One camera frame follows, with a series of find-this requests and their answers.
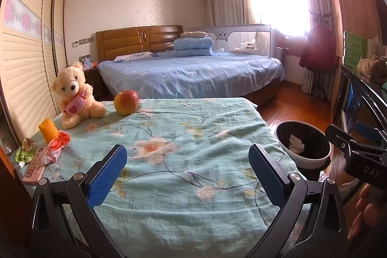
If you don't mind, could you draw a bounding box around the cream teddy bear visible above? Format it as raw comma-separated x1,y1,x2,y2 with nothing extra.
53,61,107,129

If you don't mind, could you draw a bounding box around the wooden nightstand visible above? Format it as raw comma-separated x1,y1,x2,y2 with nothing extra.
83,67,102,102

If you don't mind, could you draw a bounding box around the black round trash bin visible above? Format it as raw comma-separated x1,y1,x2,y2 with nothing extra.
275,120,333,180

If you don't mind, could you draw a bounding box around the grey bed guard rail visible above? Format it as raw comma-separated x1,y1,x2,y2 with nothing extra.
186,23,276,58

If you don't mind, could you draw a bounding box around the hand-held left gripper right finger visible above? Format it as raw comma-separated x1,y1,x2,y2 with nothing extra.
248,143,353,258

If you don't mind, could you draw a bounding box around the white blue printed pillow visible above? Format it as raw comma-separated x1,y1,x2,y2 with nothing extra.
113,52,159,63

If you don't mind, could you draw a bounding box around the bed with blue sheet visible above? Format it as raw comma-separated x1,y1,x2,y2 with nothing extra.
98,52,286,102

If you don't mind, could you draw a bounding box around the person's right hand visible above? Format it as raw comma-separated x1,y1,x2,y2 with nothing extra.
347,183,387,242

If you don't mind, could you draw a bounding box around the teal floral cloth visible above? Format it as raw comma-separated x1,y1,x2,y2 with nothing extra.
9,97,312,250

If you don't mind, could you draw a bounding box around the white tissue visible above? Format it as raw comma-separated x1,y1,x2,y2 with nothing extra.
288,134,305,154

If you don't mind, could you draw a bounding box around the dark red hanging coat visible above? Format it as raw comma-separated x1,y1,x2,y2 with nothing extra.
299,23,339,72

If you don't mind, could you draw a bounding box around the red white plastic wrapper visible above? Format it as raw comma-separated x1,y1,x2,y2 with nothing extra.
39,130,72,164

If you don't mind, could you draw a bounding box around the bright window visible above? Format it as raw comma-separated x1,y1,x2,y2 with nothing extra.
255,0,311,38

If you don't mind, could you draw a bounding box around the pink phone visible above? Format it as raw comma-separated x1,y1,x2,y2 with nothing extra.
21,146,49,185

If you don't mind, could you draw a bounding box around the brown plush toy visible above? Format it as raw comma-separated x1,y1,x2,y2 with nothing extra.
356,54,387,79

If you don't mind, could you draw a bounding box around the dark shelf unit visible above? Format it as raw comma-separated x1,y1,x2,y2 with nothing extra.
340,64,387,157

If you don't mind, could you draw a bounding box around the cream sliding wardrobe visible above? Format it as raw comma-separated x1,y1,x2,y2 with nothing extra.
0,0,69,142

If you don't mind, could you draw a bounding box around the wooden headboard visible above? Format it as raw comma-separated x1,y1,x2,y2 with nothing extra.
96,25,184,63

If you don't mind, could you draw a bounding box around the folded blue quilt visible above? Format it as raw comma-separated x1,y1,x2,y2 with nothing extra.
173,36,214,58

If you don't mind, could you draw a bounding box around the wall switch panel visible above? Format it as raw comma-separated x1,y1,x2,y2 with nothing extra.
72,37,94,47

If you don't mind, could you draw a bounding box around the red yellow apple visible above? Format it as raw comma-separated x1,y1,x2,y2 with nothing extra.
114,89,140,116

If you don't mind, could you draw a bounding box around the small yellowish pillow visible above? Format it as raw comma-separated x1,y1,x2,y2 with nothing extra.
180,31,207,39

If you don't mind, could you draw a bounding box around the white plush toy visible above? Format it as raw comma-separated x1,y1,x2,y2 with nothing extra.
232,42,255,53

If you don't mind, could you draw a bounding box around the green drink pouch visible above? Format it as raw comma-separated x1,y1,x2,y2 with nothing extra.
14,138,37,170

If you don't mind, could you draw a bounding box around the stack of green boxes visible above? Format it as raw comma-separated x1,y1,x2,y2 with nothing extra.
343,31,368,72

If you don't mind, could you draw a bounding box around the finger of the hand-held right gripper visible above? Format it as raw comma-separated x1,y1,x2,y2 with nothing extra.
355,121,387,144
325,124,387,159

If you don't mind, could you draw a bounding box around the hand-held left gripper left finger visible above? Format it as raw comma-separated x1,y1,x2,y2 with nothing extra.
26,144,128,258

